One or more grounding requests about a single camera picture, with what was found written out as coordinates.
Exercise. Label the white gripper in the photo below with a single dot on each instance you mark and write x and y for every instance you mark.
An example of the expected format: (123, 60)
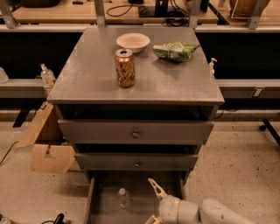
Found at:
(168, 209)

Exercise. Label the clear plastic water bottle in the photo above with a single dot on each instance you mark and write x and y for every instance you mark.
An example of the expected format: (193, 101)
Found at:
(123, 198)

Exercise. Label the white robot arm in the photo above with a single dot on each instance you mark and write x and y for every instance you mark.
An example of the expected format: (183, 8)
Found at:
(212, 211)

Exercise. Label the open grey bottom drawer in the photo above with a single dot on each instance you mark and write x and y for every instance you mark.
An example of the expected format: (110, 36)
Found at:
(103, 206)

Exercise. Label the grey middle drawer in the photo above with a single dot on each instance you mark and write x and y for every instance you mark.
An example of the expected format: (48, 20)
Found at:
(135, 161)

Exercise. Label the grey drawer cabinet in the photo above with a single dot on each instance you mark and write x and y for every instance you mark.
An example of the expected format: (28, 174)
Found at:
(164, 91)

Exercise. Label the white pump dispenser bottle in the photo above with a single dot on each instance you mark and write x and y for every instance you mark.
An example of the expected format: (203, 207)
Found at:
(211, 65)

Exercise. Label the clear bottle on left shelf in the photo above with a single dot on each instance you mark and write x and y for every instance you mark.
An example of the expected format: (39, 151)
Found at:
(47, 75)

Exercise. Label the black object on floor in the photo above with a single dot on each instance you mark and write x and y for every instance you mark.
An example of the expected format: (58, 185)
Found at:
(59, 220)

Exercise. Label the brown cardboard box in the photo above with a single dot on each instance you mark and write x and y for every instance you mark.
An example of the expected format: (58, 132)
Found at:
(50, 151)

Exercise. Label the black chair leg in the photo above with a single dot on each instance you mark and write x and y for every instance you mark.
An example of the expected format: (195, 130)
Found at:
(267, 126)

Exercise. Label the gold soda can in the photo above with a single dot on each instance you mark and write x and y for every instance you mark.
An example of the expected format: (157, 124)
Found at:
(125, 68)

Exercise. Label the green chip bag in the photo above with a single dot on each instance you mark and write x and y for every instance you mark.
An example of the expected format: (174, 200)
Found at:
(176, 51)

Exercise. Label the white paper bowl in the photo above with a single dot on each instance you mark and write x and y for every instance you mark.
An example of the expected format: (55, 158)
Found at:
(136, 42)

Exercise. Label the wooden desk in background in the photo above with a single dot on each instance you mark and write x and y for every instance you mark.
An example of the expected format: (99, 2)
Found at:
(68, 13)

